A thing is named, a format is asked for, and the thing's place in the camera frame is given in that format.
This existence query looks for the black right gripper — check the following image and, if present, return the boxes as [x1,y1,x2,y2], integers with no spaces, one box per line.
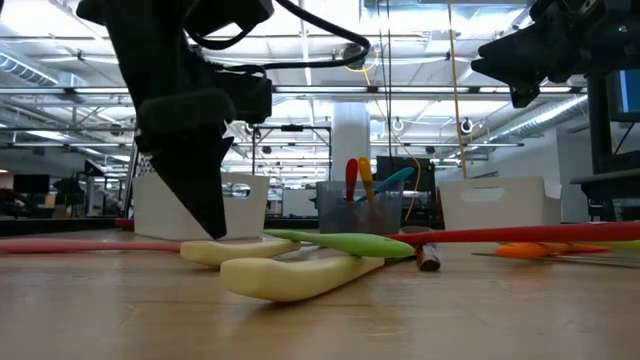
[471,0,601,109]

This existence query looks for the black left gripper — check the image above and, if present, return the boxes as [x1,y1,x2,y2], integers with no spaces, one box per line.
[107,59,237,240]

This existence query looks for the cream spatula back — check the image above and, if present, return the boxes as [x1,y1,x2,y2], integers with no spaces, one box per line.
[219,252,386,304]

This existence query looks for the pink silicone spatula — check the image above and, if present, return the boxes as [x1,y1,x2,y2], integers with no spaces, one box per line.
[0,237,184,255]

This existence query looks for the red silicone spatula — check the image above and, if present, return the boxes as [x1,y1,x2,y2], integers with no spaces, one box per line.
[344,157,360,204]

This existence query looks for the yellow silicone spoon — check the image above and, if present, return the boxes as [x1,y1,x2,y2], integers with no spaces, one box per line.
[357,155,376,204]

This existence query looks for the blue silicone spoon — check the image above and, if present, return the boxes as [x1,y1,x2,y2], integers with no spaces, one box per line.
[354,166,416,204]

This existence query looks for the white plastic bin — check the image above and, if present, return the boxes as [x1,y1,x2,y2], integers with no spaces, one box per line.
[438,175,563,232]
[132,172,271,242]

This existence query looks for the white background panel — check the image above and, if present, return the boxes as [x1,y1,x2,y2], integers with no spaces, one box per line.
[281,187,321,218]

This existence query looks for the black computer monitor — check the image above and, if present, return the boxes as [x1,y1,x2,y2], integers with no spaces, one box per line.
[605,68,640,124]

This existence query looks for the grey black equipment cart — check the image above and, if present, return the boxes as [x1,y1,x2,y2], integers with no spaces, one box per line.
[569,74,640,224]

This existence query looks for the grey translucent plastic bin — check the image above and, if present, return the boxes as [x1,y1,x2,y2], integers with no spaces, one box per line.
[315,179,405,236]

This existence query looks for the black background screen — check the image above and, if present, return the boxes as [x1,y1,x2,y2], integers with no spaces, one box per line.
[375,154,437,194]

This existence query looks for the white building column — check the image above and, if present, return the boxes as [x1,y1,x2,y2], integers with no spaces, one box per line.
[331,102,372,184]

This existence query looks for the black desk screen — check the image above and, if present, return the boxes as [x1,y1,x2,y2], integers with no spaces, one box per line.
[12,173,51,195]

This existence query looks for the orange silicone spatula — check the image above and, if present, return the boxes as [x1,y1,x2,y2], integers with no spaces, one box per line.
[494,241,611,260]

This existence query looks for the brown wooden spoon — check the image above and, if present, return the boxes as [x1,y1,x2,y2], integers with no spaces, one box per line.
[399,224,442,273]

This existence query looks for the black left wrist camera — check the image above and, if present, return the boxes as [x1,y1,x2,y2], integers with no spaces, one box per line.
[213,69,275,125]

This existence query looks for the black background rig frame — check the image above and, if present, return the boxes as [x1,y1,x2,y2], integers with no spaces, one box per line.
[249,123,334,177]

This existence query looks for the thin yellow cable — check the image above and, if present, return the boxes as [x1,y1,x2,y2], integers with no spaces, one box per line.
[344,49,424,224]

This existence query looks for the black ceiling cord reel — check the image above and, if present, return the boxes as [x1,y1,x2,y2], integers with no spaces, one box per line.
[339,42,371,72]

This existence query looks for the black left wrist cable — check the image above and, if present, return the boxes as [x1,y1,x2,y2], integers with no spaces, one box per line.
[187,0,372,76]

